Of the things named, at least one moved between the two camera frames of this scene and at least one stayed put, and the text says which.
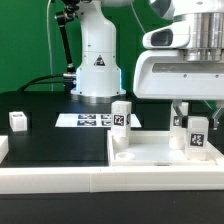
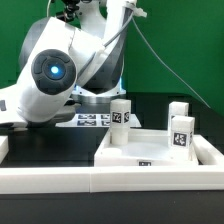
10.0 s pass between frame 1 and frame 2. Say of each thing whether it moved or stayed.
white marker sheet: stayed
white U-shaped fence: stayed
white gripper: moved
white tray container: moved
